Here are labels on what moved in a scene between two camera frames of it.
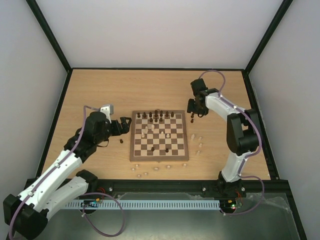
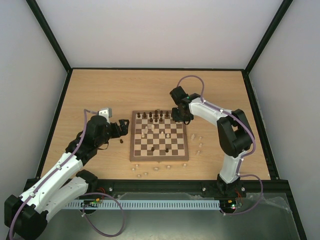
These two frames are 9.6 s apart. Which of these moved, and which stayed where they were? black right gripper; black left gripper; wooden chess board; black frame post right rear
Moved: black right gripper
Stayed: wooden chess board; black left gripper; black frame post right rear
